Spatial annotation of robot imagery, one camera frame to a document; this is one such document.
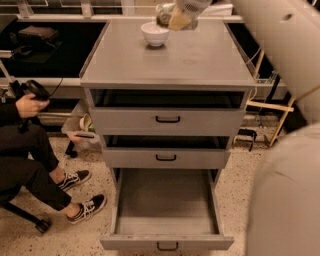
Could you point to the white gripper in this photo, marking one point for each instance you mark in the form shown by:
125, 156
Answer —
192, 5

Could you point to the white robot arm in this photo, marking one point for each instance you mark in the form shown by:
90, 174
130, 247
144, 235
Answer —
284, 207

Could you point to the grey drawer cabinet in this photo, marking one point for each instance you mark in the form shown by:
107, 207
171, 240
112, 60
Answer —
205, 59

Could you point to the grey top drawer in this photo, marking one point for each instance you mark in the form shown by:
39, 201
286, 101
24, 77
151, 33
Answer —
166, 112

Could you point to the grey drawer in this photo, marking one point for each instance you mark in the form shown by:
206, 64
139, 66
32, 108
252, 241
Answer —
166, 112
177, 152
166, 210

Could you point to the grey middle drawer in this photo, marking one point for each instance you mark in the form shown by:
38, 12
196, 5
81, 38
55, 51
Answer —
177, 152

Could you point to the grey bottom drawer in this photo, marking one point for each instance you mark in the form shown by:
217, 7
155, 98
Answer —
166, 210

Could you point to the person's hand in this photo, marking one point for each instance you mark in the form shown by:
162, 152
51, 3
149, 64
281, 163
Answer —
27, 106

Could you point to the white ceramic bowl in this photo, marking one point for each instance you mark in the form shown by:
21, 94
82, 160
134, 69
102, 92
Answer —
153, 34

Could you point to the clear plastic bin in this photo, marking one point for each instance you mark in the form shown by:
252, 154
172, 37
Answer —
79, 129

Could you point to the dark box on shelf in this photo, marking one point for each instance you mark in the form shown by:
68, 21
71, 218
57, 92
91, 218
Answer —
38, 36

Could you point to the black handheld controller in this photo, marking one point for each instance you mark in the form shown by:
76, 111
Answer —
35, 88

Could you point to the black tripod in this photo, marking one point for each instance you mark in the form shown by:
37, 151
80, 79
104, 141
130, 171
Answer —
15, 87

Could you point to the black sneaker far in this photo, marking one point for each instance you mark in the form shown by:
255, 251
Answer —
74, 179

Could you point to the black sneaker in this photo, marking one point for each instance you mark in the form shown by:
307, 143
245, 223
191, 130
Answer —
74, 179
89, 208

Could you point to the black sneaker near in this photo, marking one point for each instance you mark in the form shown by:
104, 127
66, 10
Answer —
89, 208

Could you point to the seated person in black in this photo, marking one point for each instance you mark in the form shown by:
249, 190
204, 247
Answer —
27, 159

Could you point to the black office chair base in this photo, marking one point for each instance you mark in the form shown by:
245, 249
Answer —
40, 224

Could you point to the wooden frame stand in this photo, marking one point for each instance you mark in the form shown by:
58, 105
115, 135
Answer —
285, 109

